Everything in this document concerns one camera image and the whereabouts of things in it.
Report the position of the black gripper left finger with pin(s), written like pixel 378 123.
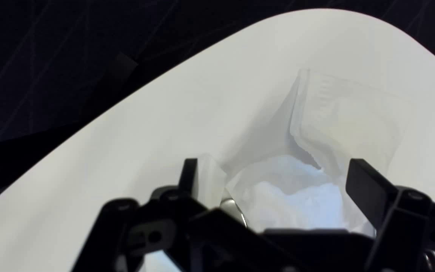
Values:
pixel 188 176

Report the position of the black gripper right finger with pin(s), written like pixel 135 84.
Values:
pixel 371 191

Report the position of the silver spoon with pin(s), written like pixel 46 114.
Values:
pixel 230 206

